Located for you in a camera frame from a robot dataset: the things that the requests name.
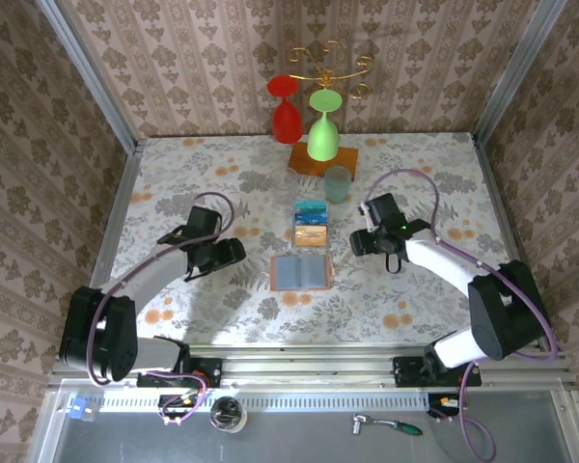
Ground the pink leather card holder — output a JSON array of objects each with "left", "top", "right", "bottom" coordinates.
[{"left": 268, "top": 254, "right": 333, "bottom": 292}]

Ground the clear acrylic tray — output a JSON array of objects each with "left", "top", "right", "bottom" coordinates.
[{"left": 286, "top": 196, "right": 332, "bottom": 250}]

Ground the frosted teal tumbler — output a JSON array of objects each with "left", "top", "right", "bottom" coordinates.
[{"left": 323, "top": 165, "right": 353, "bottom": 205}]

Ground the floral table cover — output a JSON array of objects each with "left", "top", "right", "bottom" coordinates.
[{"left": 92, "top": 132, "right": 537, "bottom": 346}]

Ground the clear glass tumbler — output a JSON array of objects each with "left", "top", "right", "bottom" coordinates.
[{"left": 268, "top": 166, "right": 300, "bottom": 206}]

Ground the orange wooden rack base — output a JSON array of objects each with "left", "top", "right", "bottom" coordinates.
[{"left": 287, "top": 141, "right": 360, "bottom": 182}]

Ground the green wine glass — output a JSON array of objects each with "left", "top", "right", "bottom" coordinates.
[{"left": 306, "top": 89, "right": 344, "bottom": 163}]

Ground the red wine glass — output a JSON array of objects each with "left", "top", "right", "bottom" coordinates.
[{"left": 266, "top": 74, "right": 304, "bottom": 145}]

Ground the round glass jar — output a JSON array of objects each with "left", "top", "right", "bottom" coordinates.
[{"left": 208, "top": 395, "right": 249, "bottom": 434}]

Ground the blue plastic connector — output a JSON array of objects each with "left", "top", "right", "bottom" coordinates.
[{"left": 69, "top": 395, "right": 100, "bottom": 422}]

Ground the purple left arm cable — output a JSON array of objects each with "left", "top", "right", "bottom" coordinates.
[{"left": 85, "top": 191, "right": 236, "bottom": 428}]

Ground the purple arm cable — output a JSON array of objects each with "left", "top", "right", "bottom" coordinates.
[
  {"left": 85, "top": 191, "right": 236, "bottom": 428},
  {"left": 366, "top": 168, "right": 560, "bottom": 462}
]

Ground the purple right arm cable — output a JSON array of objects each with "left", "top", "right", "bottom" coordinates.
[{"left": 366, "top": 168, "right": 560, "bottom": 462}]

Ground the aluminium table side rail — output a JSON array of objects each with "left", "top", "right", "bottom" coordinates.
[
  {"left": 84, "top": 138, "right": 146, "bottom": 300},
  {"left": 472, "top": 134, "right": 549, "bottom": 348}
]

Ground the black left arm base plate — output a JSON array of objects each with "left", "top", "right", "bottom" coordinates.
[{"left": 135, "top": 356, "right": 223, "bottom": 390}]

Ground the aluminium mounting rail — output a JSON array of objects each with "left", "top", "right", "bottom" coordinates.
[{"left": 47, "top": 342, "right": 578, "bottom": 391}]

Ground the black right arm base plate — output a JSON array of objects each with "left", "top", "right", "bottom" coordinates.
[{"left": 392, "top": 355, "right": 483, "bottom": 389}]

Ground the white slotted cable duct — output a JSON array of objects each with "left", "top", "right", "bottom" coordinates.
[{"left": 98, "top": 393, "right": 430, "bottom": 414}]

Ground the gold wire glass rack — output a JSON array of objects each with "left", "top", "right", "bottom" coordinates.
[{"left": 286, "top": 40, "right": 375, "bottom": 101}]

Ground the green handled ratchet wrench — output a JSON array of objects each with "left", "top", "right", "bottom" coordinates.
[{"left": 350, "top": 412, "right": 424, "bottom": 437}]

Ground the aluminium frame post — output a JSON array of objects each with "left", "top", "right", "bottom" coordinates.
[
  {"left": 36, "top": 0, "right": 146, "bottom": 155},
  {"left": 472, "top": 0, "right": 568, "bottom": 141}
]

